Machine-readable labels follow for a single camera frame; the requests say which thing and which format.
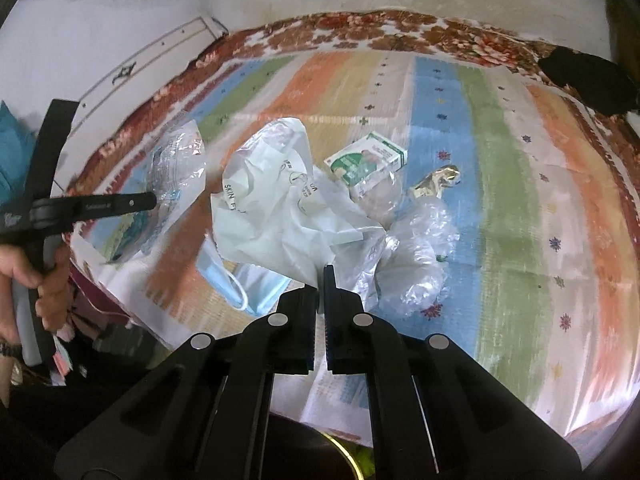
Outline blue surgical face mask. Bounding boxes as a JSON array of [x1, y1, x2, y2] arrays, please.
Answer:
[[195, 233, 291, 318]]

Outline clear plastic bag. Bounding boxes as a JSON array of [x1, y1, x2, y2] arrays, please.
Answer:
[[354, 178, 460, 318]]

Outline clear plastic package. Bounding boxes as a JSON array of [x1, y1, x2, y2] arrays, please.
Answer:
[[106, 120, 206, 263]]

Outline white plastic bag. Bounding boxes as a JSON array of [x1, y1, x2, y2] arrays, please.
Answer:
[[210, 117, 385, 288]]

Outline gold rimmed trash bin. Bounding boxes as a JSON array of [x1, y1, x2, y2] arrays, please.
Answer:
[[320, 431, 375, 480]]

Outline person's left hand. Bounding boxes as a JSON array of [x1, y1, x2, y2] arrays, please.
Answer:
[[1, 244, 73, 344]]

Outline pink clothes pile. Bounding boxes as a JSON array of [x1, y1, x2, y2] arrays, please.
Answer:
[[53, 268, 130, 379]]

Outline green white medicine box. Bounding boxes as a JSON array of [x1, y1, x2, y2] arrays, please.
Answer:
[[324, 131, 408, 197]]

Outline gold foil wrapper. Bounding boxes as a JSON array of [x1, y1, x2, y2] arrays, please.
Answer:
[[409, 165, 460, 198]]

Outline colourful striped bed mat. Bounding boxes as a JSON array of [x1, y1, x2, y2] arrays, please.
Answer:
[[68, 50, 639, 448]]

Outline floral brown blanket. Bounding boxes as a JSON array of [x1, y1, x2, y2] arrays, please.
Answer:
[[65, 9, 639, 195]]

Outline black cloth on bed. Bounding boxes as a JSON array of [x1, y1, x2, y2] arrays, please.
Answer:
[[538, 47, 639, 117]]

